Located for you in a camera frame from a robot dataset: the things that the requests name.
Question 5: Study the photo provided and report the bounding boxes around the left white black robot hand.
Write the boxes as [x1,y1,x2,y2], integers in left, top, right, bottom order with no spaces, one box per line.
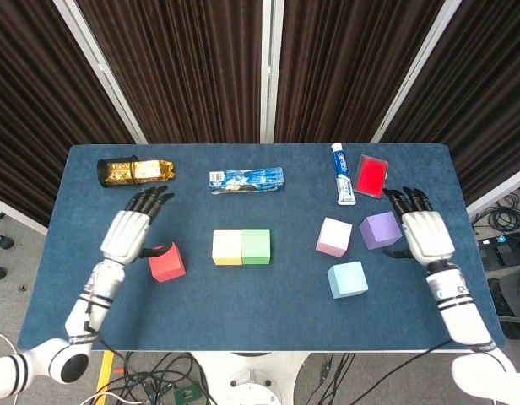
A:
[100,185,176,267]

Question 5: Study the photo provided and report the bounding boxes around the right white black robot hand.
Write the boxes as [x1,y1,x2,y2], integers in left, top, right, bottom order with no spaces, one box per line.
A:
[382,186,455,265]

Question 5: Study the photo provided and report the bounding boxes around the purple cube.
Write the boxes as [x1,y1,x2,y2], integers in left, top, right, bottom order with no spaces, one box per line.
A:
[359,211,404,251]

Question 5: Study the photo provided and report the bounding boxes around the red orange cube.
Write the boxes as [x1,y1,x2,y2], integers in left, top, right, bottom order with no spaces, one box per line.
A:
[149,241,187,284]

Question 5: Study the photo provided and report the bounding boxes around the light blue cube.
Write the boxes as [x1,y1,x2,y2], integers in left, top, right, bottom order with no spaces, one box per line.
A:
[326,260,369,300]

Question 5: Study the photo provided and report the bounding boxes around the pink cube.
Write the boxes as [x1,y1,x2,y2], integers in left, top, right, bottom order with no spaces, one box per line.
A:
[315,217,353,257]

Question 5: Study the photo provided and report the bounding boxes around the yellow cube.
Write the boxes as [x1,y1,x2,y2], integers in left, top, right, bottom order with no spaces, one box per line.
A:
[212,229,244,267]

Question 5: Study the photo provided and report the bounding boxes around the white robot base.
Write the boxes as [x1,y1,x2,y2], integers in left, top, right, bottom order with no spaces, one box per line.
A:
[192,352,307,405]

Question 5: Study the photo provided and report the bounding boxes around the green cube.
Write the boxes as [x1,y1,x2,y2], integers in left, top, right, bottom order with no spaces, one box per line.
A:
[241,229,272,266]

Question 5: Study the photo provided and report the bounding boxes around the black mesh cup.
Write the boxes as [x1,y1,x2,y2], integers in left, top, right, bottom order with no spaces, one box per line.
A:
[96,154,139,189]

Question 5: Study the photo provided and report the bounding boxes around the gold foil snack packet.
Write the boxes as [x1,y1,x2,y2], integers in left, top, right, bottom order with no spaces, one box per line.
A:
[106,159,177,186]

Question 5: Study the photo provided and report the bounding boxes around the red ink pad box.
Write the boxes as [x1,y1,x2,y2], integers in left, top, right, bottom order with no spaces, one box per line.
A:
[353,154,390,198]

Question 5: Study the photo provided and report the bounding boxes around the white blue toothpaste tube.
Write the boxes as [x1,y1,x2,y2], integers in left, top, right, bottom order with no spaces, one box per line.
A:
[330,142,357,207]

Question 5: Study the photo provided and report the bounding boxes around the blue cookie package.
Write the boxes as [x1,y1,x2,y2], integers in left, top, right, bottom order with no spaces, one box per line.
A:
[208,166,286,196]

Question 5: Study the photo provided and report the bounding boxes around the yellow floor tape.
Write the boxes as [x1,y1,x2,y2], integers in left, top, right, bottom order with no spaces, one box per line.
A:
[95,350,116,393]

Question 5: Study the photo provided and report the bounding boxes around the brown pleated curtain panel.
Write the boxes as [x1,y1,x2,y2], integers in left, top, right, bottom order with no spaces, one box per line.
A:
[76,0,263,144]
[380,0,520,206]
[274,0,447,144]
[0,0,137,227]

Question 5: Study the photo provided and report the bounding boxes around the blue table cloth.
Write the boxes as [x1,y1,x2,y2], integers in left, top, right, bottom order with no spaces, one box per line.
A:
[17,144,506,352]

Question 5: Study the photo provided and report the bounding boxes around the green circuit board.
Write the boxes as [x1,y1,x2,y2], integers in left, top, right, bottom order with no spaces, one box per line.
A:
[173,384,201,405]

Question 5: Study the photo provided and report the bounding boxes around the black coiled floor cables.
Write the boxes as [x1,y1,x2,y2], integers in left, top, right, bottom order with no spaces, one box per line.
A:
[470,192,520,237]

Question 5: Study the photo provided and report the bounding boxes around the white partition frame rail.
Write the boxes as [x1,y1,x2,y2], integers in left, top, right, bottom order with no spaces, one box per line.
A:
[466,164,520,219]
[0,193,49,236]

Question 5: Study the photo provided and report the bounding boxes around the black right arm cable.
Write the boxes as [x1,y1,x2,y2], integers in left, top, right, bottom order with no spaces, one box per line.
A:
[356,337,455,405]

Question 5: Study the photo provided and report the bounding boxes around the black floor cable bundle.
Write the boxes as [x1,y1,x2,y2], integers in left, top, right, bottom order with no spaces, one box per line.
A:
[86,352,210,405]

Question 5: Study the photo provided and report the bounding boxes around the white partition frame post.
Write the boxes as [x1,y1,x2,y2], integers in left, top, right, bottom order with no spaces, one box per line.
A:
[52,0,149,145]
[369,0,462,143]
[259,0,285,143]

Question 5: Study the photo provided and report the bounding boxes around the black cable with switch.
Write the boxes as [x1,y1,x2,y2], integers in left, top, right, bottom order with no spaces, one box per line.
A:
[301,352,356,405]

